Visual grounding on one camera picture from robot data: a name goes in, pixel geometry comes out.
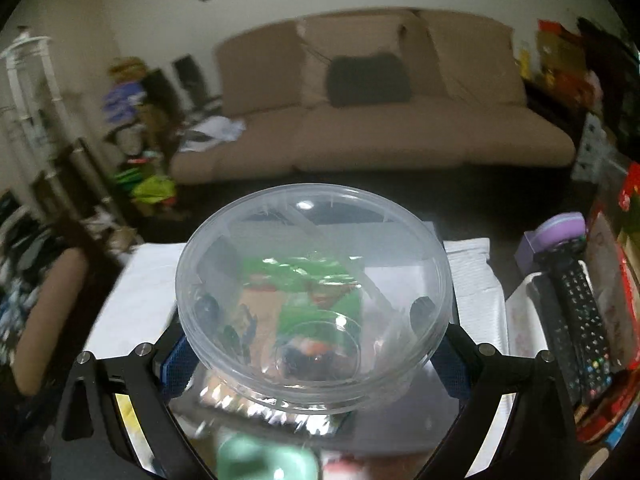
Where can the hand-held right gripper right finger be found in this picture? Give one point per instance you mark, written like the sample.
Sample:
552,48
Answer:
454,377

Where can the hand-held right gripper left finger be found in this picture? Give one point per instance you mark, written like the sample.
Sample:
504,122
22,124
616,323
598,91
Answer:
174,367

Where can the clear round plastic container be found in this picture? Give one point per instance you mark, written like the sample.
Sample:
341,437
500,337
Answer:
325,237

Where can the white box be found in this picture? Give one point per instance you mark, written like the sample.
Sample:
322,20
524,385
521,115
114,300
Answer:
522,320

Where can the black remote control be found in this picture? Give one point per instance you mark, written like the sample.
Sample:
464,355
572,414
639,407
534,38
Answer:
587,325
552,310

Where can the mint green plastic bowl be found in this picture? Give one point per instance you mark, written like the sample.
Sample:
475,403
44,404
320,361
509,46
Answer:
260,460

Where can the green snack packet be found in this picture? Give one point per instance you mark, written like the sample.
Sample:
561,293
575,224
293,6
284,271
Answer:
300,317

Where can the beige armchair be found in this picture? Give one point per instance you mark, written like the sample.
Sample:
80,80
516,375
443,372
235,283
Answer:
45,310

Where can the bright green bag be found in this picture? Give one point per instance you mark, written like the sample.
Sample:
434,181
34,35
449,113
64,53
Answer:
150,187

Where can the purple round box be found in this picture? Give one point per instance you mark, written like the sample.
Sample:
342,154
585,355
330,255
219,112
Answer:
560,230

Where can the patterned blanket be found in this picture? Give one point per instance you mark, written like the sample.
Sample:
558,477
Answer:
20,260

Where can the dark wooden shelf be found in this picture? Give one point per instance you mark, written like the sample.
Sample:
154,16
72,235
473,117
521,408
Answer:
75,170

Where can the white clothes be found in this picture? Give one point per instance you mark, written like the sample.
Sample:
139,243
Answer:
220,127

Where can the red box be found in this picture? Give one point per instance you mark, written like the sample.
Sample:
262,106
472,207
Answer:
627,200

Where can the beige sofa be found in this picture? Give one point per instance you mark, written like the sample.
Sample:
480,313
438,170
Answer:
400,130

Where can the purple printed bag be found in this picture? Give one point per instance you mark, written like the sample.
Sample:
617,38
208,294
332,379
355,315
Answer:
122,100

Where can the dark cushion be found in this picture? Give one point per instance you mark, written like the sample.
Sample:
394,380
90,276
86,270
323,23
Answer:
370,80

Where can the shelf of colourful boxes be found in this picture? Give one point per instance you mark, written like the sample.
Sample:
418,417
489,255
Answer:
560,55

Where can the white coat rack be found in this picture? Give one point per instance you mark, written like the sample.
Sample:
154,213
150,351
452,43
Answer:
27,41

